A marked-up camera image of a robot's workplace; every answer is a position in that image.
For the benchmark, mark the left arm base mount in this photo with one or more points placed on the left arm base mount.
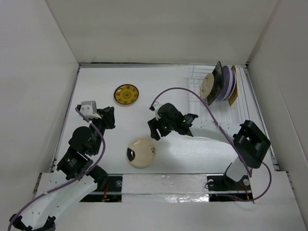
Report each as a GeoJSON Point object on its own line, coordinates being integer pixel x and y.
{"type": "Point", "coordinates": [110, 193]}

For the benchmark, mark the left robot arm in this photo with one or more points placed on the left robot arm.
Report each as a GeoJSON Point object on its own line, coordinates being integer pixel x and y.
{"type": "Point", "coordinates": [75, 175]}

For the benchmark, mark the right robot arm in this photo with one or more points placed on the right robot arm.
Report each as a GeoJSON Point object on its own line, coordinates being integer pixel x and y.
{"type": "Point", "coordinates": [246, 139]}

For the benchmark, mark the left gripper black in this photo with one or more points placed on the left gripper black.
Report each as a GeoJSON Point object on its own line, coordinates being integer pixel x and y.
{"type": "Point", "coordinates": [107, 115]}

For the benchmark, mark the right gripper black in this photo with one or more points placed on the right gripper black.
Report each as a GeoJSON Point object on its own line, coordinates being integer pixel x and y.
{"type": "Point", "coordinates": [154, 124]}

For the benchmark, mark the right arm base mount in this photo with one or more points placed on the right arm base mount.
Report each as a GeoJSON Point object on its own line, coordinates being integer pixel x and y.
{"type": "Point", "coordinates": [223, 189]}

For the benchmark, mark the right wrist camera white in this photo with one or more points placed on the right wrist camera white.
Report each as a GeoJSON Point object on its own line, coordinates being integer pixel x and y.
{"type": "Point", "coordinates": [154, 108]}

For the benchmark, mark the yellow woven square plate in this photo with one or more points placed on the yellow woven square plate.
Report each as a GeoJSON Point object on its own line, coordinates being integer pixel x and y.
{"type": "Point", "coordinates": [235, 93]}

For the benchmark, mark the purple round plate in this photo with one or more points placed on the purple round plate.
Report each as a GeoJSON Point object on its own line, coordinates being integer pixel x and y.
{"type": "Point", "coordinates": [229, 83]}

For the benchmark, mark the cream plate black spot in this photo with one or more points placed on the cream plate black spot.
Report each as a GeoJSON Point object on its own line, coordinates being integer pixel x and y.
{"type": "Point", "coordinates": [141, 152]}

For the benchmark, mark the black floral square plate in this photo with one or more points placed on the black floral square plate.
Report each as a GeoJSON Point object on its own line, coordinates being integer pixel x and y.
{"type": "Point", "coordinates": [218, 83]}

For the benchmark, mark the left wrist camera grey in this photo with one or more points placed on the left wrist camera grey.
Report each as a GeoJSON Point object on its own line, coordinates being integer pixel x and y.
{"type": "Point", "coordinates": [89, 109]}

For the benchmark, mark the brown yellow round plate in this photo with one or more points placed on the brown yellow round plate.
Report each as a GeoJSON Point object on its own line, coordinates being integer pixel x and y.
{"type": "Point", "coordinates": [126, 94]}

